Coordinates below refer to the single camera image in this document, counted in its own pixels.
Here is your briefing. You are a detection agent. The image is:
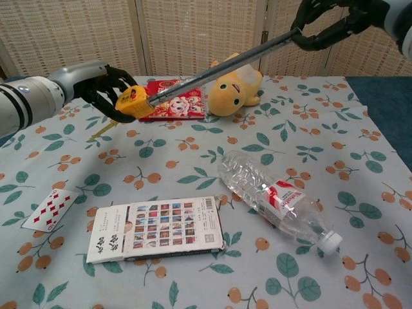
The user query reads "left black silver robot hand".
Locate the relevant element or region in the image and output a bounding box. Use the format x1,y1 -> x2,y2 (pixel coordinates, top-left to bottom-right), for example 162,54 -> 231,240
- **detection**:
47,62 -> 139,125

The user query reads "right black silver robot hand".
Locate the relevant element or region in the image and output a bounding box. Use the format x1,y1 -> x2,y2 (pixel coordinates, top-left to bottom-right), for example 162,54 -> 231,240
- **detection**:
289,0 -> 400,52

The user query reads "yellow tape measure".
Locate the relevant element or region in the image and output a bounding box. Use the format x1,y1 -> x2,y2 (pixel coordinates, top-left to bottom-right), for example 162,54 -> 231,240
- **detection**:
86,27 -> 303,143

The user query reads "red spiral desk calendar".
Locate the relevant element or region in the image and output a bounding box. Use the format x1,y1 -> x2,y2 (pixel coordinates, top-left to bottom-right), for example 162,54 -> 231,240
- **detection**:
138,79 -> 207,122

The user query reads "woven folding screen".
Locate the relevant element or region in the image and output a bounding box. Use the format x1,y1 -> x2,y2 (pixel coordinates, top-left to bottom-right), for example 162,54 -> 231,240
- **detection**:
0,0 -> 412,79

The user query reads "yellow plush toy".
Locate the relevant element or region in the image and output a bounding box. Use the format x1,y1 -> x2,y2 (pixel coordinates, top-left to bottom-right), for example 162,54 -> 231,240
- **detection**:
205,53 -> 263,117

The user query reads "ten of diamonds card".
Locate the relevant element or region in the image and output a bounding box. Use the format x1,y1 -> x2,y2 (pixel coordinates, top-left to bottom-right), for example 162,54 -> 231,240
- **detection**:
22,189 -> 80,233

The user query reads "floral printed tablecloth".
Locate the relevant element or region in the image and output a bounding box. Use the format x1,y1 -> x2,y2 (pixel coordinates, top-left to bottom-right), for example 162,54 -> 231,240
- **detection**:
0,75 -> 412,309

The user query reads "colourful pattern card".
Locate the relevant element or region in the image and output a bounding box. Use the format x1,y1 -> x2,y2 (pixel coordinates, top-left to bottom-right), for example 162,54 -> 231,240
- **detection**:
86,195 -> 225,265

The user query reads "clear plastic water bottle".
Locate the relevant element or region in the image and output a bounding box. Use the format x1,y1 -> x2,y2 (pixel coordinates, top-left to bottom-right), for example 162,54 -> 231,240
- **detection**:
218,150 -> 344,257

